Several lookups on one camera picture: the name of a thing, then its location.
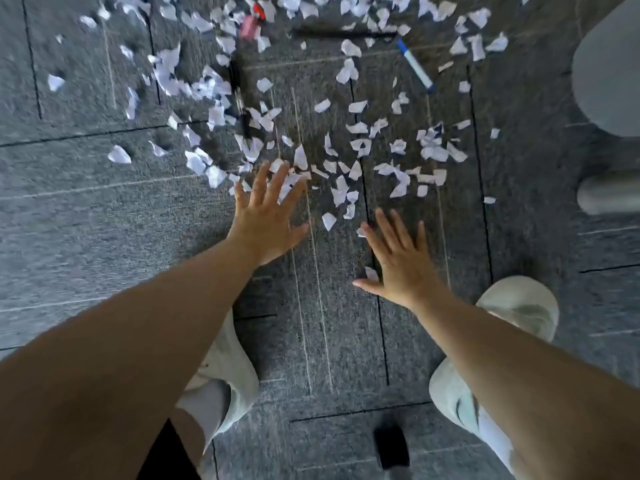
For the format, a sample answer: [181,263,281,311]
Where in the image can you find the person's left hand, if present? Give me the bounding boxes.
[227,161,311,268]

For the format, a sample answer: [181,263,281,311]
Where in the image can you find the person's right hand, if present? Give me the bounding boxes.
[352,209,447,312]

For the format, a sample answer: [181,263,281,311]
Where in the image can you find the person's left forearm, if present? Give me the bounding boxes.
[0,238,264,480]

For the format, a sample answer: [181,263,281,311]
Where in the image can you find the person's right forearm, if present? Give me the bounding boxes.
[410,286,640,480]

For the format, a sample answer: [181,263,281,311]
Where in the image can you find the scattered white paper scraps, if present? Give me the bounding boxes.
[47,0,533,283]

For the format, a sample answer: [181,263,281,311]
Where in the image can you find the black pen with silver clip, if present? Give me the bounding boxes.
[228,59,251,138]

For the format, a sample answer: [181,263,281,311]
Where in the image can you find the person's right white shoe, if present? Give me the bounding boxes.
[428,275,560,448]

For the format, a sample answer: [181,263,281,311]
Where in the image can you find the person's white shoe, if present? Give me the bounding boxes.
[428,275,560,448]
[176,310,260,448]

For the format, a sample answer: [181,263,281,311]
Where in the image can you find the person's left white shoe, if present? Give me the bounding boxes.
[176,310,260,448]

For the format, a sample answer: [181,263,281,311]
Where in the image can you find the small black block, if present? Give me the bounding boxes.
[373,425,412,471]

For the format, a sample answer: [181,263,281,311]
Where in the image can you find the long black marker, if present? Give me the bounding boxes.
[292,27,398,39]

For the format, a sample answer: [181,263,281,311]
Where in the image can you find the blue and white marker pen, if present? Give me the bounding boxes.
[396,39,435,92]

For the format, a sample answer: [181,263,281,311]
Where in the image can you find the grey chair caster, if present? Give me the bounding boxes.
[576,170,640,216]

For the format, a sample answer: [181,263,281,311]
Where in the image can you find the person's left white sock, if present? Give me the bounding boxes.
[175,379,232,453]

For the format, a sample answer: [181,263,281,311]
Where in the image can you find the person's left leg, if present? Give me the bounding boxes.
[170,407,207,470]

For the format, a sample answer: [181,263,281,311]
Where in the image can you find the grey chair base leg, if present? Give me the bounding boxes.
[571,0,640,138]

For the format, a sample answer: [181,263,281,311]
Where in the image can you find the person's black shorts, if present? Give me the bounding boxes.
[136,420,202,480]

